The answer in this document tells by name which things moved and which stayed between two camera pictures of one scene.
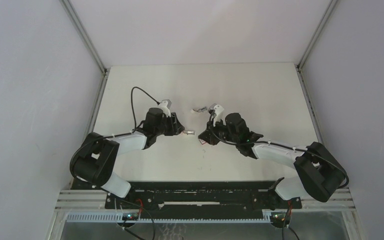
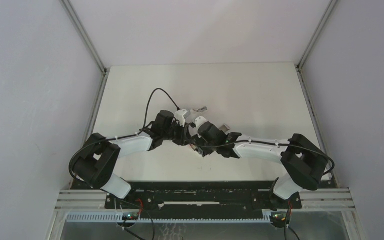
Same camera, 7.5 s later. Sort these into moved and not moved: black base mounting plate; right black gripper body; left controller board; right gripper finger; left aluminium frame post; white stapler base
Moved: right gripper finger; right black gripper body
Not moved: black base mounting plate; left aluminium frame post; left controller board; white stapler base
